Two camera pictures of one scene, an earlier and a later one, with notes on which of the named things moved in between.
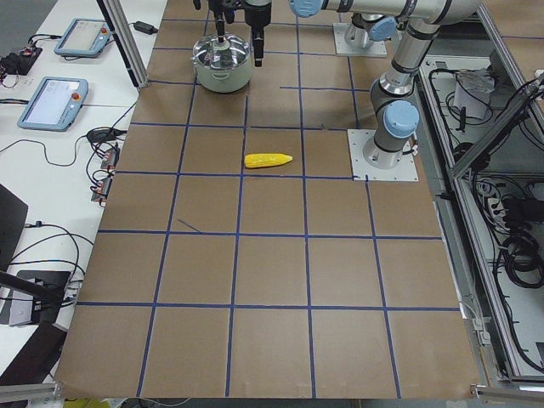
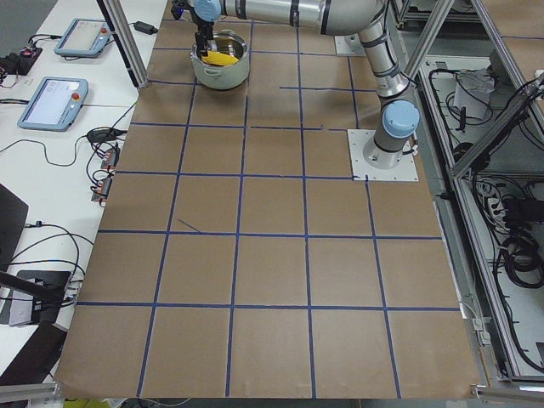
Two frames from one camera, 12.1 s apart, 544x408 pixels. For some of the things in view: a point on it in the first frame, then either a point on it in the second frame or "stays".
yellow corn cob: [261, 160] → [218, 59]
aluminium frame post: [116, 17] stays
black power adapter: [144, 27] stays
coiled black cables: [513, 221] stays
